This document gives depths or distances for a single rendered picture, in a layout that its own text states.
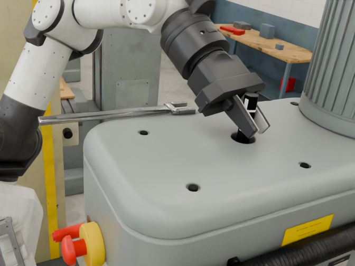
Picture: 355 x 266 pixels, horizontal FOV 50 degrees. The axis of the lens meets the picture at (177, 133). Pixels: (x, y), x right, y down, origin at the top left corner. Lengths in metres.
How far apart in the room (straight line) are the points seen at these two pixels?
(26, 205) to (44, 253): 2.10
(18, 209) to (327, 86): 0.63
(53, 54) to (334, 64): 0.53
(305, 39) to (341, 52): 5.63
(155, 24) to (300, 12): 5.81
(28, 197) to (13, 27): 1.43
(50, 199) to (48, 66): 1.89
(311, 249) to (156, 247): 0.21
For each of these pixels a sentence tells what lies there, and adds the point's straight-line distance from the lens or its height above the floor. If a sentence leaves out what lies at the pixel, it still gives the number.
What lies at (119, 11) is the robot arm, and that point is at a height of 2.02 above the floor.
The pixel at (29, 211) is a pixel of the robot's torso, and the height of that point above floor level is 1.62.
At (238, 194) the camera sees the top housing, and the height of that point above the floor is 1.89.
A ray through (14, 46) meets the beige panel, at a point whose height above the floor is 1.57.
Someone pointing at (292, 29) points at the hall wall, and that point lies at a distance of 6.46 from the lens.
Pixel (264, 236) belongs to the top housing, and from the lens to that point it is 0.50.
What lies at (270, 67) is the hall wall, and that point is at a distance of 6.83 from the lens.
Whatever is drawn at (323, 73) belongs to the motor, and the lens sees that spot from 0.66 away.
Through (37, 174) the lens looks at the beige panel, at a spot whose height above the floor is 0.76.
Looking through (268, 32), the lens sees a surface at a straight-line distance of 6.38.
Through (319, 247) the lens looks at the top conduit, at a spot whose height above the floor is 1.80.
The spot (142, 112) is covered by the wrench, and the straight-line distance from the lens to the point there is 0.60.
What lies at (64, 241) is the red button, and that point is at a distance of 0.54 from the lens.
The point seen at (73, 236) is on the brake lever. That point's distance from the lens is 0.66.
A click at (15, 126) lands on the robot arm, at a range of 0.83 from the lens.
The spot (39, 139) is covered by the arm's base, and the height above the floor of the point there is 1.72.
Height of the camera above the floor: 2.14
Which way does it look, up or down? 27 degrees down
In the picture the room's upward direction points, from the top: 6 degrees clockwise
